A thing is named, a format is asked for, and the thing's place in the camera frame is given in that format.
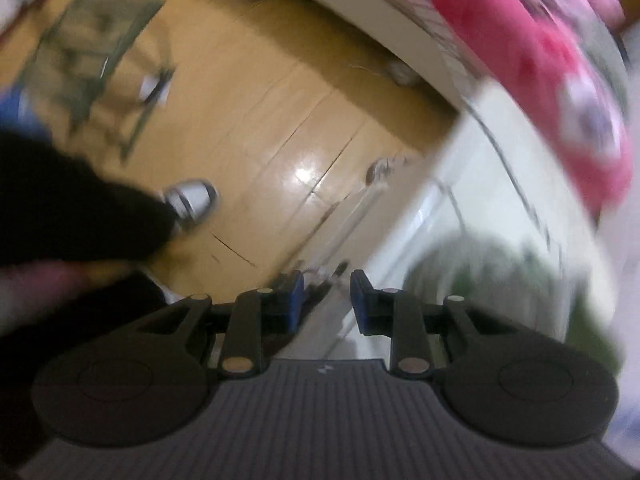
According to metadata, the white mint sneaker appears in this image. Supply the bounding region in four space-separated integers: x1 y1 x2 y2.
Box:
404 233 624 374

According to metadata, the white sneaker on floor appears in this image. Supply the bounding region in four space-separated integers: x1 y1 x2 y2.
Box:
162 179 220 234

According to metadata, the green folding stool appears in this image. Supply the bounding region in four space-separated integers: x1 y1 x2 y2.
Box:
15 0 167 136

